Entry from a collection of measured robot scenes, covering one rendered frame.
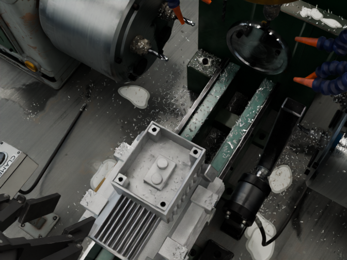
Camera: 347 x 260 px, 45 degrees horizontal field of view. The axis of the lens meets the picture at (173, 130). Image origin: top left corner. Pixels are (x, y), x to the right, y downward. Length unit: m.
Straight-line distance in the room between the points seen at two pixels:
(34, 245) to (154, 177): 0.23
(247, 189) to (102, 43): 0.38
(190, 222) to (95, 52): 0.37
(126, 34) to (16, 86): 0.47
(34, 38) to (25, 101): 0.24
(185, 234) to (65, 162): 0.45
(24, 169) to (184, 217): 0.30
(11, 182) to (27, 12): 0.36
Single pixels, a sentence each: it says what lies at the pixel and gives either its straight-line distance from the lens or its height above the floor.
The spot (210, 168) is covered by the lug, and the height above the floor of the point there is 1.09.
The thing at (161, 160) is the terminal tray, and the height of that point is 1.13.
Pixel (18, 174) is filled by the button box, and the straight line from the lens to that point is 0.79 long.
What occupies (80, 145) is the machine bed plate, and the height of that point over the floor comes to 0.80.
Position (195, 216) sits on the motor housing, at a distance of 0.70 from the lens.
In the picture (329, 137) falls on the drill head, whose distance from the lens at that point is 0.77.
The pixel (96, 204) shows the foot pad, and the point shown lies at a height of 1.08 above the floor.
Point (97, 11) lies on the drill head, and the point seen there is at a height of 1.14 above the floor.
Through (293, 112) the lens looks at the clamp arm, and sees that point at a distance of 0.57.
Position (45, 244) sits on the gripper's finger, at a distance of 0.51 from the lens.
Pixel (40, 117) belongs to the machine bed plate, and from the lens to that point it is 1.13.
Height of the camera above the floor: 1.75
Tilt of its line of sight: 65 degrees down
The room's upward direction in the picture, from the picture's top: 6 degrees counter-clockwise
